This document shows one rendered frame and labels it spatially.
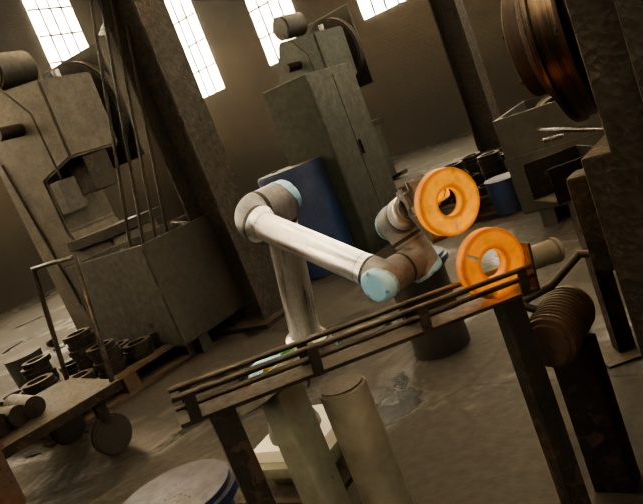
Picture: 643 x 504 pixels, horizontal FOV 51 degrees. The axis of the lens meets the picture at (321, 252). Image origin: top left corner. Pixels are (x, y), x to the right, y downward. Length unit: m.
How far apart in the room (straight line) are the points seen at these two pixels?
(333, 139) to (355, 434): 3.88
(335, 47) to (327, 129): 4.57
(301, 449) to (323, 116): 3.85
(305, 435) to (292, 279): 0.66
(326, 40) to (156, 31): 5.30
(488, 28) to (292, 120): 7.52
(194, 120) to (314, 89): 1.15
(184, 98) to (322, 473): 3.22
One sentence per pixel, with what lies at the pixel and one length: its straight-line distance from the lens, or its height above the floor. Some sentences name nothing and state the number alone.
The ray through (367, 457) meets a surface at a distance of 1.69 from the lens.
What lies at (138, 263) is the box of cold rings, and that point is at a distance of 4.47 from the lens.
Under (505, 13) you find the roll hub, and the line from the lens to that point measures 1.80.
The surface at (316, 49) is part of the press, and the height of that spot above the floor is 2.05.
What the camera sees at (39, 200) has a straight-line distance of 7.18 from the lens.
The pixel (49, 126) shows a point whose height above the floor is 1.97.
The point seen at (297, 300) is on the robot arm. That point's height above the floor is 0.60.
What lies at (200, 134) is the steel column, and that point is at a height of 1.33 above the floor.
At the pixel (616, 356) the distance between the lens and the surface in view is 2.59.
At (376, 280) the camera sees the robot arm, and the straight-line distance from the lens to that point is 1.71.
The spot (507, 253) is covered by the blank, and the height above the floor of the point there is 0.71.
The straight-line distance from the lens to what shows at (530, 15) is 1.67.
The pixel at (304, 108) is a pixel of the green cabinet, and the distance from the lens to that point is 5.35.
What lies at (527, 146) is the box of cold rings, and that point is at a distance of 4.43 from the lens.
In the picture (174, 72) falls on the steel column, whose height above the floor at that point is 1.75.
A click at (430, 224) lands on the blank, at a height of 0.82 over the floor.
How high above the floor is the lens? 1.12
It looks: 10 degrees down
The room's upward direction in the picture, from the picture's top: 21 degrees counter-clockwise
